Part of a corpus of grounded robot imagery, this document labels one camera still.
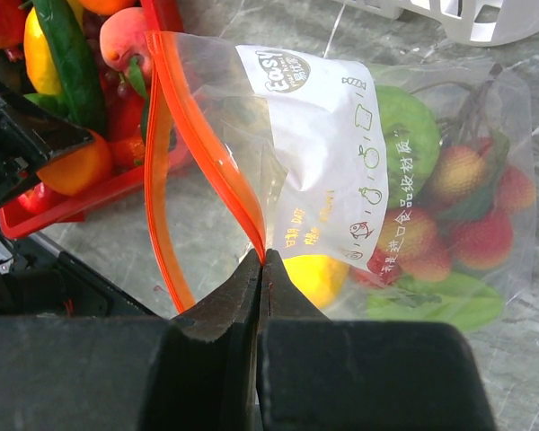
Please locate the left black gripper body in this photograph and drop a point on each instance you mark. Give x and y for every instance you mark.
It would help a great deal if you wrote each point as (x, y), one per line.
(31, 138)

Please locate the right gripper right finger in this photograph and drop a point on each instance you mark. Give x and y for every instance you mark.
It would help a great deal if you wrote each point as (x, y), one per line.
(280, 298)

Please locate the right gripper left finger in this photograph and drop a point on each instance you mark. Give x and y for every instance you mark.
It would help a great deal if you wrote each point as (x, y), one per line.
(213, 316)

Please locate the lychee bunch with leaves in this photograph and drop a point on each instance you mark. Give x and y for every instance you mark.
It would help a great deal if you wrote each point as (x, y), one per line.
(456, 252)

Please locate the clear orange zip top bag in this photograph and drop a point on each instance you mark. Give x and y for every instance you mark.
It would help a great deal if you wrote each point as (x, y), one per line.
(253, 148)

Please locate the green custard apple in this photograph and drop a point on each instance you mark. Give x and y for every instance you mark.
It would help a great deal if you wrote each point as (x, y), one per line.
(412, 139)

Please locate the red apple bottom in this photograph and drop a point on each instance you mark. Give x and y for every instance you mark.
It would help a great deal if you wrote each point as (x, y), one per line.
(40, 199)

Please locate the yellow banana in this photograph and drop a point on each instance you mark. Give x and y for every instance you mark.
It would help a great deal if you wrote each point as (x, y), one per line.
(40, 66)

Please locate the orange fruit lower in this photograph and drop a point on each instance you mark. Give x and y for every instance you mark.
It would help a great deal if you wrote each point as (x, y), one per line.
(80, 170)

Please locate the orange fruit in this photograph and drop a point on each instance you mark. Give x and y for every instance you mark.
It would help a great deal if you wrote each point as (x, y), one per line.
(80, 170)
(106, 7)

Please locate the green cucumber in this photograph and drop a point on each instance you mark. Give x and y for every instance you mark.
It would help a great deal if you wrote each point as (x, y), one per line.
(75, 64)

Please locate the red plastic tray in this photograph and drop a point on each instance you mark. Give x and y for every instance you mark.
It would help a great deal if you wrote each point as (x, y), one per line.
(17, 222)

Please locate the small red pepper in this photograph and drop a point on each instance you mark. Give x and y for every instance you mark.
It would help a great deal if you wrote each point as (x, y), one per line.
(128, 153)

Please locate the dark purple grape bunch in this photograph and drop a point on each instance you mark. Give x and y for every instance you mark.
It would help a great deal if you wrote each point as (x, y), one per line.
(92, 26)

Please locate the red pomegranate lower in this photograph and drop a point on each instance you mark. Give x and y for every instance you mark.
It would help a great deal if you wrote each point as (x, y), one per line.
(12, 23)

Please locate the peach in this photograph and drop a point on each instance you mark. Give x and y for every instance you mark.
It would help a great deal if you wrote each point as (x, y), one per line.
(123, 37)

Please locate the orange fruit upper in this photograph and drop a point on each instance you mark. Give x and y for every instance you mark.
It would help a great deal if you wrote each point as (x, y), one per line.
(106, 7)

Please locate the white plastic dish basket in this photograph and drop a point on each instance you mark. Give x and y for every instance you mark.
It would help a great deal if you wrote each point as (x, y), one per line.
(472, 23)

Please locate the black base frame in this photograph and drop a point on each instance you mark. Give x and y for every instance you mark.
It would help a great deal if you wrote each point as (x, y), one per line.
(37, 280)

